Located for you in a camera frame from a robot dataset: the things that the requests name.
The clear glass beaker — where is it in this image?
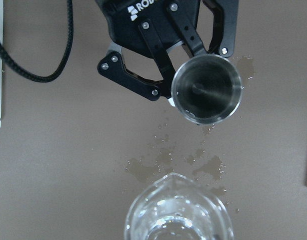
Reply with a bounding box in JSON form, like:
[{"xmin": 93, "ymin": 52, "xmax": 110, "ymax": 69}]
[{"xmin": 123, "ymin": 172, "xmax": 235, "ymax": 240}]

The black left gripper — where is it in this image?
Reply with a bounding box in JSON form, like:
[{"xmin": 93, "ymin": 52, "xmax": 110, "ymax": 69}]
[{"xmin": 96, "ymin": 0, "xmax": 201, "ymax": 101}]

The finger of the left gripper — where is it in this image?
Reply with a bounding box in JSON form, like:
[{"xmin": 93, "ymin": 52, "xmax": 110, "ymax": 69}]
[{"xmin": 203, "ymin": 0, "xmax": 239, "ymax": 57}]

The steel double jigger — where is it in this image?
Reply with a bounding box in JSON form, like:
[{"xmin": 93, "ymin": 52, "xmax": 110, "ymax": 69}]
[{"xmin": 170, "ymin": 54, "xmax": 242, "ymax": 125}]

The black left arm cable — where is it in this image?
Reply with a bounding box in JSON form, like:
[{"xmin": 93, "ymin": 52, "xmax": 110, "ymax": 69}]
[{"xmin": 0, "ymin": 0, "xmax": 76, "ymax": 83}]

